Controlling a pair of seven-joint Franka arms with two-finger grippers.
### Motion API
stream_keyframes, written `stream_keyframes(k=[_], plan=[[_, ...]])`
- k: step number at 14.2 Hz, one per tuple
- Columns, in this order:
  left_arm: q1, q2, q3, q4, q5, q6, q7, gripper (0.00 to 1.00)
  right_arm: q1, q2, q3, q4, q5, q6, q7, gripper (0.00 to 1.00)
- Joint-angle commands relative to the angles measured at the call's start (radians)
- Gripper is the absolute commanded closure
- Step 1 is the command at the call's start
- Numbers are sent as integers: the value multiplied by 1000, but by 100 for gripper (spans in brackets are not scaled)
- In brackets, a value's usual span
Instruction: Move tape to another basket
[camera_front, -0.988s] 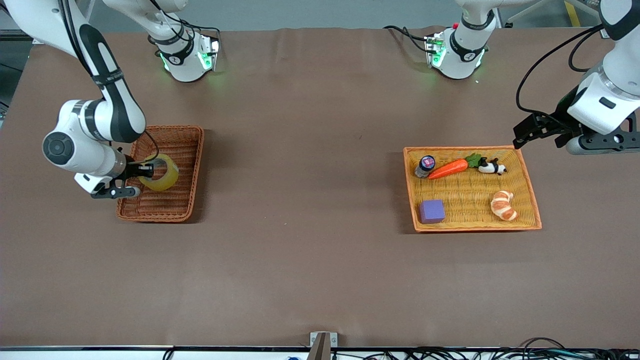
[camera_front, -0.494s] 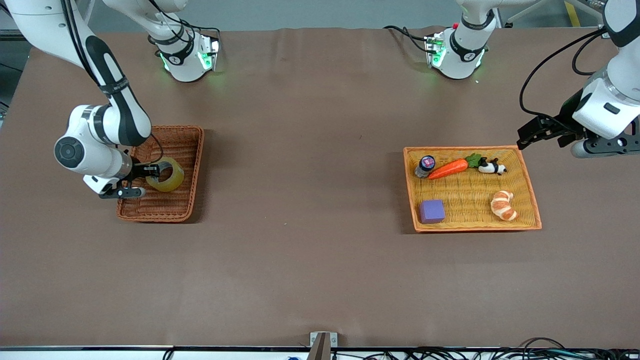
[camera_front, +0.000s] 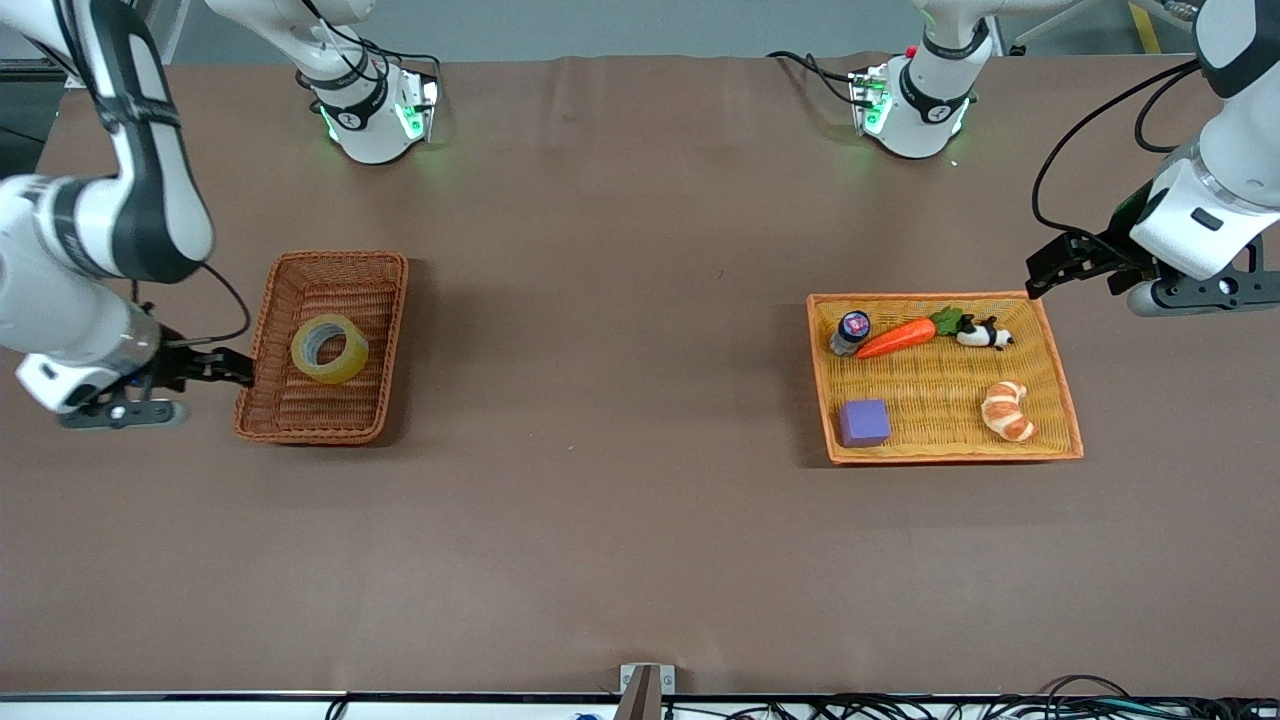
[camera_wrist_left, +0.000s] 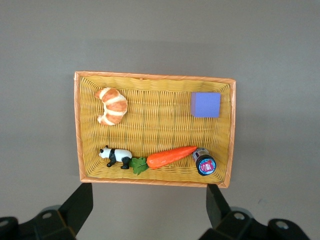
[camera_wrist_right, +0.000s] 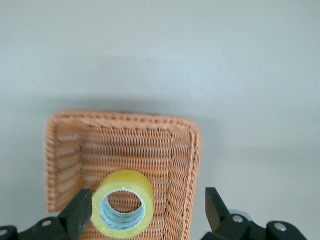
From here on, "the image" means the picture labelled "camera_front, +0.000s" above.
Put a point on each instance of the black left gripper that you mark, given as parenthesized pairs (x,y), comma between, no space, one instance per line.
(1112,247)

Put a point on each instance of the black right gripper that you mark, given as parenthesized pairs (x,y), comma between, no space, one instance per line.
(172,366)

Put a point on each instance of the clear yellowish tape roll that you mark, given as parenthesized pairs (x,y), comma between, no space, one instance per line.
(345,366)

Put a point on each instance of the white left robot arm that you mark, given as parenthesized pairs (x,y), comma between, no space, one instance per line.
(1215,215)

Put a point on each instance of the brown wicker basket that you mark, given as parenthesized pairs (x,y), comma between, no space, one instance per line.
(300,412)

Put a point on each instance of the orange wicker basket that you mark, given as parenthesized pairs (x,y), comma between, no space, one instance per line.
(940,400)

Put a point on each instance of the black white panda toy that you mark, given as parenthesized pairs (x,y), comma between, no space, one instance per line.
(985,335)

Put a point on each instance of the toy croissant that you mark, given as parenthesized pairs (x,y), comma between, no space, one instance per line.
(1005,412)

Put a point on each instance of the orange toy carrot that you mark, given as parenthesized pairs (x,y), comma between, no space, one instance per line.
(900,337)

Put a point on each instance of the small bottle blue cap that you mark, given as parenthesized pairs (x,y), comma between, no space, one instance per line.
(850,333)

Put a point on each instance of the purple cube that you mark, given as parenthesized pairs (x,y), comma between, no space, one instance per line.
(864,424)

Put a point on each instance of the brown table cover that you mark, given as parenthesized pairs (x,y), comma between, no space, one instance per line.
(640,520)

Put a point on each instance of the metal table edge bracket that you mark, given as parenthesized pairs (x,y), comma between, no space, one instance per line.
(646,690)

